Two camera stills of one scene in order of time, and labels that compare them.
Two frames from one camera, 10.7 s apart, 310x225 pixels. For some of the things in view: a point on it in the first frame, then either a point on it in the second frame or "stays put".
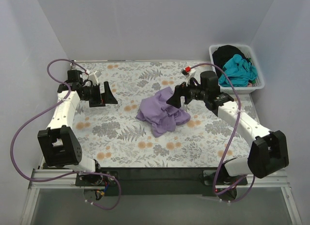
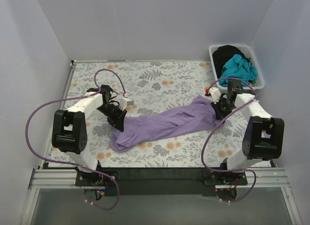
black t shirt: x=223 y=54 stays put
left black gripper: x=97 y=95 -> x=116 y=114
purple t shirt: x=163 y=117 -> x=196 y=114
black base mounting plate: x=161 y=181 stays put
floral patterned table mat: x=143 y=129 stays put
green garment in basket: x=253 y=81 stays put
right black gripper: x=183 y=94 -> x=220 y=111
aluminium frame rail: x=45 y=178 stays put
